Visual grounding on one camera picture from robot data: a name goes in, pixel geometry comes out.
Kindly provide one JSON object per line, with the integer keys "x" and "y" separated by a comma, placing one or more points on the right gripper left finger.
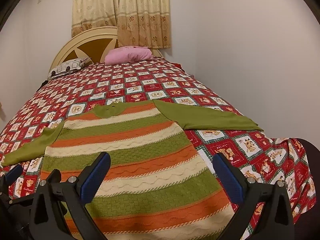
{"x": 47, "y": 220}

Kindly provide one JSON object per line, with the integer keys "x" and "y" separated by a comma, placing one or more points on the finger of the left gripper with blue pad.
{"x": 9, "y": 178}

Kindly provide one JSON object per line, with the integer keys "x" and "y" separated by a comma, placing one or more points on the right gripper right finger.
{"x": 276, "y": 220}

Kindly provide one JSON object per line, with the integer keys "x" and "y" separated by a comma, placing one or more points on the striped green orange knit sweater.
{"x": 158, "y": 186}

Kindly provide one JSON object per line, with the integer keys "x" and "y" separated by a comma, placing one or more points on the white car shaped pillow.
{"x": 69, "y": 67}

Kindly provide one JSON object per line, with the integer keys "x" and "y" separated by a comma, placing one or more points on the cream wooden headboard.
{"x": 93, "y": 43}

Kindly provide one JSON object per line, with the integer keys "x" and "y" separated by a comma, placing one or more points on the pink pillow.
{"x": 128, "y": 54}

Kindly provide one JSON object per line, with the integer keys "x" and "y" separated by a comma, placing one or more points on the beige patterned curtain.
{"x": 144, "y": 23}

